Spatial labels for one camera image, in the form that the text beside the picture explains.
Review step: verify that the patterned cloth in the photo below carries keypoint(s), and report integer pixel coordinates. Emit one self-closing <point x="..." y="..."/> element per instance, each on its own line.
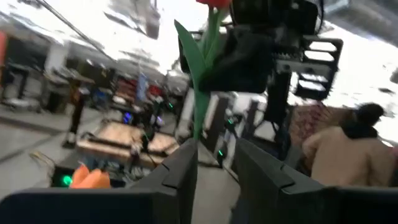
<point x="311" y="121"/>

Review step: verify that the green lit device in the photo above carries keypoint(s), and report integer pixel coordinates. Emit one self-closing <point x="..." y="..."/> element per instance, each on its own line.
<point x="66" y="180"/>

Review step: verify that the person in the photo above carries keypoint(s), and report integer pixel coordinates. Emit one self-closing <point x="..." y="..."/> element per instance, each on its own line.
<point x="76" y="115"/>
<point x="342" y="155"/>

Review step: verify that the wooden workstation table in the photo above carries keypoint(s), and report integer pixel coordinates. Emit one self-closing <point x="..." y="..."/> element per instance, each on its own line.
<point x="118" y="137"/>

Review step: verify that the black diagonal pole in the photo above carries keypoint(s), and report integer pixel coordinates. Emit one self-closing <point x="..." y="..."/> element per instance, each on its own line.
<point x="74" y="28"/>

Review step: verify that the red tulip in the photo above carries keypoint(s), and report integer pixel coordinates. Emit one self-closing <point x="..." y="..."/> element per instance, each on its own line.
<point x="200" y="102"/>

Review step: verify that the orange tulip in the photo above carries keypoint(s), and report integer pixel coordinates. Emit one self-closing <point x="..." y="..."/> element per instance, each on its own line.
<point x="99" y="181"/>
<point x="79" y="176"/>

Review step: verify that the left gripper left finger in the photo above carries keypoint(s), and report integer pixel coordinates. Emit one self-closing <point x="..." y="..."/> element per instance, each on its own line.
<point x="93" y="207"/>

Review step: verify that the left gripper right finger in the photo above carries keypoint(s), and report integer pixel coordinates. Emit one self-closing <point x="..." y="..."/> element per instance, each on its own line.
<point x="311" y="205"/>

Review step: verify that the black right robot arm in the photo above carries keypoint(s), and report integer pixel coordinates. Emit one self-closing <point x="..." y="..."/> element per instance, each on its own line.
<point x="248" y="62"/>

